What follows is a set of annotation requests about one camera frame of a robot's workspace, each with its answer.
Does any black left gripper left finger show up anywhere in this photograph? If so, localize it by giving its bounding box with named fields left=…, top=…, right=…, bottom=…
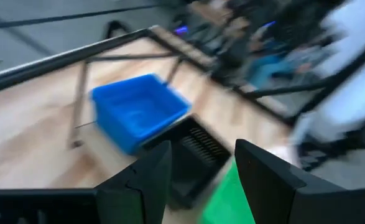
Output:
left=94, top=139, right=173, bottom=224

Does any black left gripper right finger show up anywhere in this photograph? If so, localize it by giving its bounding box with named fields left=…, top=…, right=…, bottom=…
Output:
left=234, top=138, right=365, bottom=224

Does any green plastic basket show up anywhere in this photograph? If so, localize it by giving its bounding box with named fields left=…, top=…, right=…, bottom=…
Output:
left=198, top=158, right=258, bottom=224

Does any black plastic basket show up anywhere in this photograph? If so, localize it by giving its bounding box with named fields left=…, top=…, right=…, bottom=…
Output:
left=138, top=114, right=233, bottom=210

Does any wooden shelf with black legs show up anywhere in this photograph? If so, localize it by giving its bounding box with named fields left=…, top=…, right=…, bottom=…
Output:
left=68, top=52, right=208, bottom=224

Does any blue plastic basket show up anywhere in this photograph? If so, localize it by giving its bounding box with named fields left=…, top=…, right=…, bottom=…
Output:
left=90, top=73, right=192, bottom=156

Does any person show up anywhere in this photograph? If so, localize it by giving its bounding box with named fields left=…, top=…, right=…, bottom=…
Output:
left=245, top=19, right=330, bottom=91

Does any black aluminium table frame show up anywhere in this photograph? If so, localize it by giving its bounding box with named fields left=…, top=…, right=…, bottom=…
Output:
left=0, top=26, right=295, bottom=127

